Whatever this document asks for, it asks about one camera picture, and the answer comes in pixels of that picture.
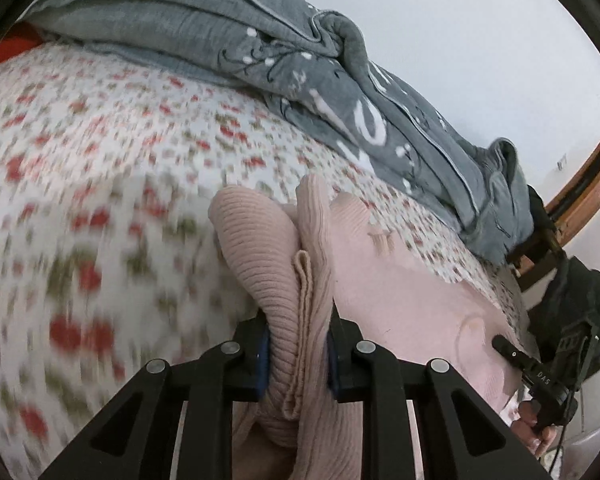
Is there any pink knit sweater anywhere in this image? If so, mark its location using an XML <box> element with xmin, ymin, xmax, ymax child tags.
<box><xmin>209</xmin><ymin>174</ymin><xmax>520</xmax><ymax>479</ymax></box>

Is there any black clothing pile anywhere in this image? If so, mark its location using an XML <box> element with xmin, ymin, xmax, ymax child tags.
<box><xmin>524</xmin><ymin>188</ymin><xmax>600</xmax><ymax>388</ymax></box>

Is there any floral bed sheet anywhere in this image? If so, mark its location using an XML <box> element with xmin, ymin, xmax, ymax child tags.
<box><xmin>0</xmin><ymin>44</ymin><xmax>527</xmax><ymax>479</ymax></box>

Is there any red pillow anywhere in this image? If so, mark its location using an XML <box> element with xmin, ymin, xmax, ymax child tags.
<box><xmin>0</xmin><ymin>23</ymin><xmax>43</xmax><ymax>64</ymax></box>

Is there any right hand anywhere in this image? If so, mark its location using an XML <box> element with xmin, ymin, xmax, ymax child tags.
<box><xmin>510</xmin><ymin>401</ymin><xmax>558</xmax><ymax>458</ymax></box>

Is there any wooden furniture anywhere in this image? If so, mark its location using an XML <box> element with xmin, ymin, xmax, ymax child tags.
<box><xmin>507</xmin><ymin>142</ymin><xmax>600</xmax><ymax>292</ymax></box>

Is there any grey patterned quilt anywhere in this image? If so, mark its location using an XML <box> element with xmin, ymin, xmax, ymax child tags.
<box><xmin>22</xmin><ymin>0</ymin><xmax>533</xmax><ymax>265</ymax></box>

